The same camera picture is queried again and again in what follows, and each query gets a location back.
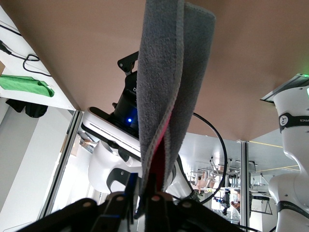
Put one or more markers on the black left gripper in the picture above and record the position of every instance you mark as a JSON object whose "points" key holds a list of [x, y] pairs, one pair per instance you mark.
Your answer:
{"points": [[128, 104]]}

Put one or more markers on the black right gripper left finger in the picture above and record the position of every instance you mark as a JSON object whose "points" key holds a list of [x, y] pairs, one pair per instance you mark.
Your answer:
{"points": [[113, 212]]}

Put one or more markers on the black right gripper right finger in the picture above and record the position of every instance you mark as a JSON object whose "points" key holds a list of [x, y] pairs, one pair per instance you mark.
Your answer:
{"points": [[169, 215]]}

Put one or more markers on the grey microfibre towel pink inside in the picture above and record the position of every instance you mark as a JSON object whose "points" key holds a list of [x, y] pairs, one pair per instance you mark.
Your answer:
{"points": [[159, 72]]}

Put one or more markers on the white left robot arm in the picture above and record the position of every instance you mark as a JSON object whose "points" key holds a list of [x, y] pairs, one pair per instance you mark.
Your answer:
{"points": [[289, 149]]}

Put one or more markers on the black metal stand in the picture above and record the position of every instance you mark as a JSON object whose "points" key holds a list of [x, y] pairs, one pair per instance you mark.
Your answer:
{"points": [[262, 197]]}

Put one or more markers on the green cloth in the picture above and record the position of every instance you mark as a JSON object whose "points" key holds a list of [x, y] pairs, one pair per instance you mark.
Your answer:
{"points": [[24, 84]]}

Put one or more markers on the black garment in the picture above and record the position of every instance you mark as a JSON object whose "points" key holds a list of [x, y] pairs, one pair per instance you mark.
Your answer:
{"points": [[31, 108]]}

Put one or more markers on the brown cardboard box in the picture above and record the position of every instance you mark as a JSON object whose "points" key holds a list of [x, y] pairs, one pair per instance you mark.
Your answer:
{"points": [[1, 68]]}

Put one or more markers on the light grey wrist camera box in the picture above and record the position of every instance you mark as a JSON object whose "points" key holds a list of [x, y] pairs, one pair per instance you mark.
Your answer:
{"points": [[101, 125]]}

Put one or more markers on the aluminium frame post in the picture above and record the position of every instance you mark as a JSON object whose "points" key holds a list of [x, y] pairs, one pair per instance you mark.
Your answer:
{"points": [[65, 154], [243, 181]]}

